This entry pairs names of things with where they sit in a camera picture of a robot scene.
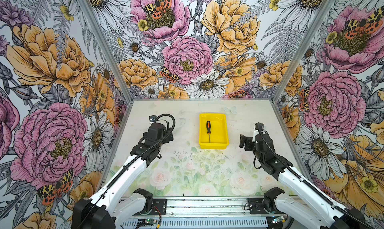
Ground black orange screwdriver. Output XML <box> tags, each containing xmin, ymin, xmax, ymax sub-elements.
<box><xmin>206</xmin><ymin>121</ymin><xmax>212</xmax><ymax>143</ymax></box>

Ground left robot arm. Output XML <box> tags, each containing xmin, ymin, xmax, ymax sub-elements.
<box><xmin>71</xmin><ymin>123</ymin><xmax>174</xmax><ymax>229</ymax></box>

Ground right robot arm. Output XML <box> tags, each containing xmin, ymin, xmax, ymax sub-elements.
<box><xmin>240</xmin><ymin>130</ymin><xmax>371</xmax><ymax>229</ymax></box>

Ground yellow plastic bin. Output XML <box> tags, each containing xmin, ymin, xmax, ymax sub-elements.
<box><xmin>199</xmin><ymin>113</ymin><xmax>229</xmax><ymax>150</ymax></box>

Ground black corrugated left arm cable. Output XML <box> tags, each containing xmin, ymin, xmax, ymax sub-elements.
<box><xmin>76</xmin><ymin>113</ymin><xmax>176</xmax><ymax>229</ymax></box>

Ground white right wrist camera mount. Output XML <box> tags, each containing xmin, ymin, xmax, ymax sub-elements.
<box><xmin>252</xmin><ymin>129</ymin><xmax>259</xmax><ymax>143</ymax></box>

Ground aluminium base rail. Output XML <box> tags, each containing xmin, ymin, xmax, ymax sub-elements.
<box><xmin>121</xmin><ymin>195</ymin><xmax>301</xmax><ymax>229</ymax></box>

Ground aluminium corner post left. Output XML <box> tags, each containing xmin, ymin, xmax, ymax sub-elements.
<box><xmin>78</xmin><ymin>0</ymin><xmax>133</xmax><ymax>105</ymax></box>

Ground aluminium corner post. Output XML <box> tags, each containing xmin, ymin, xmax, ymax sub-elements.
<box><xmin>78</xmin><ymin>0</ymin><xmax>133</xmax><ymax>105</ymax></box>
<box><xmin>271</xmin><ymin>0</ymin><xmax>336</xmax><ymax>103</ymax></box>

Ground aluminium corner post right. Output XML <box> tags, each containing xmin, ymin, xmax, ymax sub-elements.
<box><xmin>271</xmin><ymin>0</ymin><xmax>336</xmax><ymax>103</ymax></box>

